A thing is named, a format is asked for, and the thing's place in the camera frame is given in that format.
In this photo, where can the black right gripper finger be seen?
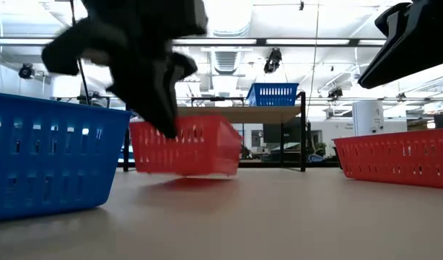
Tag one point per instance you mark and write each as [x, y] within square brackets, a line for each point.
[391, 18]
[405, 61]

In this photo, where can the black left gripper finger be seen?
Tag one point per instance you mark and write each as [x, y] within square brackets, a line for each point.
[149, 101]
[182, 66]

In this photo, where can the red plastic slotted basket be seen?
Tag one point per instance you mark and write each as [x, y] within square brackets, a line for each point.
[207, 151]
[423, 182]

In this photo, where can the blue plastic slotted basket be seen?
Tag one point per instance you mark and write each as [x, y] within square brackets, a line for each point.
[62, 108]
[272, 103]

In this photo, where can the white cylindrical column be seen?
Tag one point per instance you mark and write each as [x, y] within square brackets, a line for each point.
[367, 117]

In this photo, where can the long ceiling light strip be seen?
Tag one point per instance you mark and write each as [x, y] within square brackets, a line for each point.
[308, 41]

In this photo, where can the green potted plant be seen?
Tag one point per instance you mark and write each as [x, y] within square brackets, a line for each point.
[320, 148]

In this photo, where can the white ceiling air duct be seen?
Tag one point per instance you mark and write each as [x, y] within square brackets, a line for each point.
[225, 57]

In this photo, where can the black metal frame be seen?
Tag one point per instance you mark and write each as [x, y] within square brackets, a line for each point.
[218, 98]

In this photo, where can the black ceiling-mounted camera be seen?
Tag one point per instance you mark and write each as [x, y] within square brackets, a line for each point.
[335, 93]
[272, 60]
[26, 71]

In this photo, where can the wooden shelf with black frame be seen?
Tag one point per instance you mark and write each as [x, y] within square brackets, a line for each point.
[250, 113]

